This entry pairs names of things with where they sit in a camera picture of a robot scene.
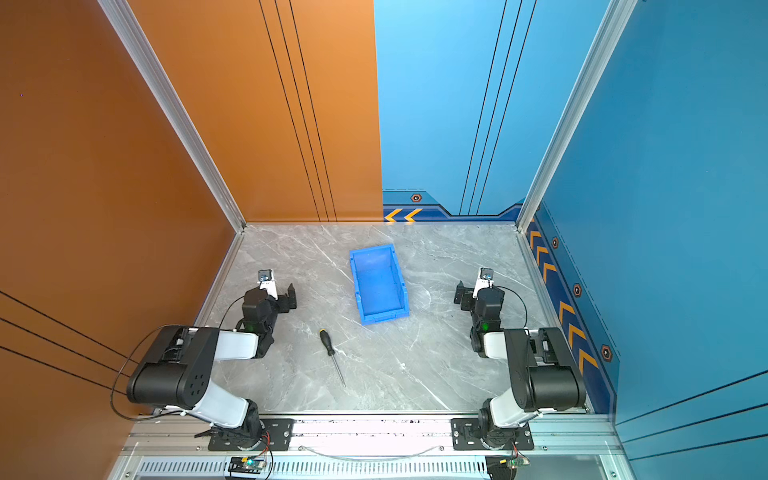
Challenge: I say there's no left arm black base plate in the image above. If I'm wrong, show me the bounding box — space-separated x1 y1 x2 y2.
208 418 295 453

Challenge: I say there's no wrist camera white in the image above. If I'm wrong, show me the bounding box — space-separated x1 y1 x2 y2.
258 269 278 300
472 267 494 298

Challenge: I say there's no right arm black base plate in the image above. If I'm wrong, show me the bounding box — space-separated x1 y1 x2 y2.
450 417 535 451

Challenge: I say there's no blue plastic bin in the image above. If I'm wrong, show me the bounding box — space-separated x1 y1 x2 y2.
350 244 410 325

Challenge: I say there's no circuit board right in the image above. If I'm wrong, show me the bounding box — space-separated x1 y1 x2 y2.
499 452 530 471

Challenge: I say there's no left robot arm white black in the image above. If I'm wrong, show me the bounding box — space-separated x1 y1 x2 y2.
126 281 297 451

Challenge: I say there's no aluminium corner post right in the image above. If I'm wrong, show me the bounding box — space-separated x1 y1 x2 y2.
516 0 637 233

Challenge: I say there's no aluminium front rail frame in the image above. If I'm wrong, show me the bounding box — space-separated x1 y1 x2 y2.
109 413 634 479

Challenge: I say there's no aluminium corner post left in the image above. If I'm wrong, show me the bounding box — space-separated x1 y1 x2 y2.
98 0 247 234

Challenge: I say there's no green circuit board left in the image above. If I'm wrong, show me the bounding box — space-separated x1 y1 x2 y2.
225 456 270 479

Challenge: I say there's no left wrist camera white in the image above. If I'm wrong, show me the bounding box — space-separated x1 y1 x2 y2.
258 269 278 300

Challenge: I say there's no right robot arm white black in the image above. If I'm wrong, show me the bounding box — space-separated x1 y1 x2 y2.
454 279 587 450

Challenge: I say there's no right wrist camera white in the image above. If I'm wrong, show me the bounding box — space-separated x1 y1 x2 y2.
472 267 494 298

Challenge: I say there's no black yellow handle screwdriver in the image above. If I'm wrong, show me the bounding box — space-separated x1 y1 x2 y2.
319 329 346 387

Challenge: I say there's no aluminium corner post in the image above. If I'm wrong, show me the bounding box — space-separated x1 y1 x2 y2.
98 0 247 234
516 0 637 233

